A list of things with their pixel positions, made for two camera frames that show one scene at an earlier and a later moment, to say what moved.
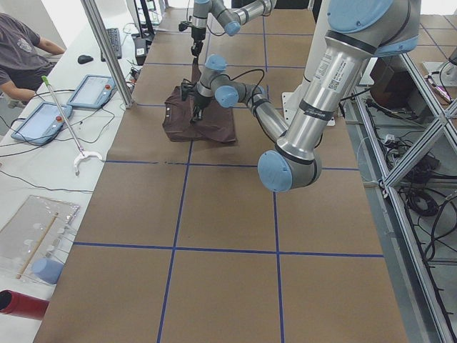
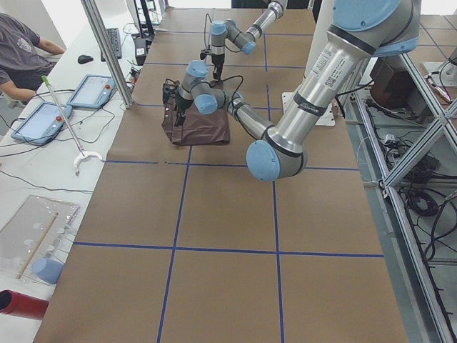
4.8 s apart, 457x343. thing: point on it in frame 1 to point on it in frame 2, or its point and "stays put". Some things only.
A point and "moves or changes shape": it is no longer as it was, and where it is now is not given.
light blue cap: (47, 270) stays put
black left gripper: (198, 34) to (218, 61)
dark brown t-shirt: (217, 122) moves or changes shape
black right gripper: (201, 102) to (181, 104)
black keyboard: (113, 33) stays put
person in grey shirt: (23, 66) stays put
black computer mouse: (83, 59) stays put
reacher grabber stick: (82, 155) stays put
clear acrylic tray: (39, 229) stays put
